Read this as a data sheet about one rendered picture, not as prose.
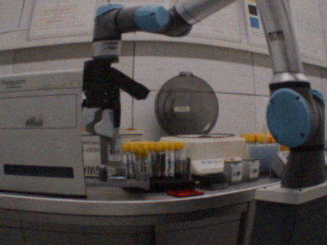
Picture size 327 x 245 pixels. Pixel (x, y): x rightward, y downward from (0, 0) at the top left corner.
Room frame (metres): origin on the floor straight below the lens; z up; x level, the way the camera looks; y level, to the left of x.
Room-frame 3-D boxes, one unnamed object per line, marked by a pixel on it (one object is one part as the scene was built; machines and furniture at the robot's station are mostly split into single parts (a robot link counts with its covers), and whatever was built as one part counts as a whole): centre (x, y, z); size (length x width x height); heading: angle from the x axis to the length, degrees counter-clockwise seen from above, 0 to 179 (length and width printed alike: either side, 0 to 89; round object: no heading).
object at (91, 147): (1.76, 0.22, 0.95); 0.29 x 0.25 x 0.15; 27
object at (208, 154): (1.87, -0.13, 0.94); 0.30 x 0.24 x 0.12; 18
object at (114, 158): (1.38, 0.12, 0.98); 0.05 x 0.04 x 0.06; 27
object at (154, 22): (1.33, 0.04, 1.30); 0.11 x 0.11 x 0.08; 58
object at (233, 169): (1.58, -0.19, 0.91); 0.05 x 0.04 x 0.07; 27
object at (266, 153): (1.69, -0.30, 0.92); 0.10 x 0.07 x 0.10; 111
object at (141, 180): (1.37, 0.14, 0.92); 0.21 x 0.07 x 0.05; 117
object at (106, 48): (1.37, 0.14, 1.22); 0.08 x 0.08 x 0.05
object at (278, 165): (1.59, -0.36, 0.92); 0.13 x 0.07 x 0.08; 27
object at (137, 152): (1.52, 0.01, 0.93); 0.17 x 0.09 x 0.11; 105
